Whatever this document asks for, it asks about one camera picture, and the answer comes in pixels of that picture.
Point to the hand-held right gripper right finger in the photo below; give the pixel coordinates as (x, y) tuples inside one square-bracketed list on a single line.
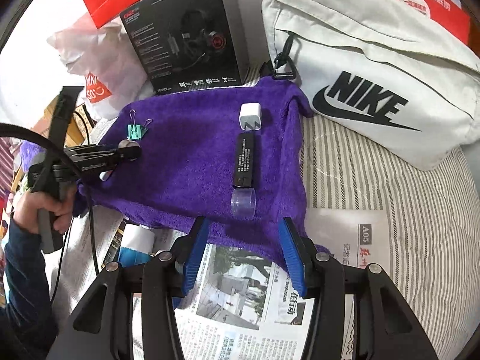
[(294, 258)]

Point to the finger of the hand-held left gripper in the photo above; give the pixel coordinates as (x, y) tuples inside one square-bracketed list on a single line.
[(112, 153)]

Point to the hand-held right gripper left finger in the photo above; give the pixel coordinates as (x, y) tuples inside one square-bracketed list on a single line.
[(197, 255)]

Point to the green binder clip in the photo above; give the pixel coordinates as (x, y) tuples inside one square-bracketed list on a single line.
[(135, 132)]

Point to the clear plastic cap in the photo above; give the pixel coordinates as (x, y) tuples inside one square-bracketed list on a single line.
[(243, 204)]

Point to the black USB stick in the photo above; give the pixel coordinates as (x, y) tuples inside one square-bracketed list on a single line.
[(244, 161)]

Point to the white charger plug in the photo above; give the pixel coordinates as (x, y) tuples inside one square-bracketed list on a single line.
[(250, 114)]

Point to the person's left forearm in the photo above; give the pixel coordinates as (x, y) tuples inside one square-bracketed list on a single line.
[(26, 277)]

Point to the person's left hand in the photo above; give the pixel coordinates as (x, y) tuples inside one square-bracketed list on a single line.
[(26, 210)]

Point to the purple plush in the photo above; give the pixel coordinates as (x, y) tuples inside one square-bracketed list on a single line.
[(33, 150)]

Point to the newspaper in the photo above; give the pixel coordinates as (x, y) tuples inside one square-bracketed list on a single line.
[(232, 281)]

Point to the teal and white container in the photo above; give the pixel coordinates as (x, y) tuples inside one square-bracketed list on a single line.
[(135, 243)]

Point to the purple towel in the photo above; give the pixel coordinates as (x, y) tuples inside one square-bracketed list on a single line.
[(187, 180)]

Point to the striped bed sheet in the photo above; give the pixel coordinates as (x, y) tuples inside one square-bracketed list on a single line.
[(356, 187)]

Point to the white plastic shopping bag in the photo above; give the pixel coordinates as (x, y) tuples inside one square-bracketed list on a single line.
[(108, 48)]

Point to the black headphone box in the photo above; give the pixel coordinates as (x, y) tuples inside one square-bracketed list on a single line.
[(161, 56)]

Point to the grey waist bag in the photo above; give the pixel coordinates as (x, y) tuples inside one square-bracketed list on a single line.
[(375, 45)]

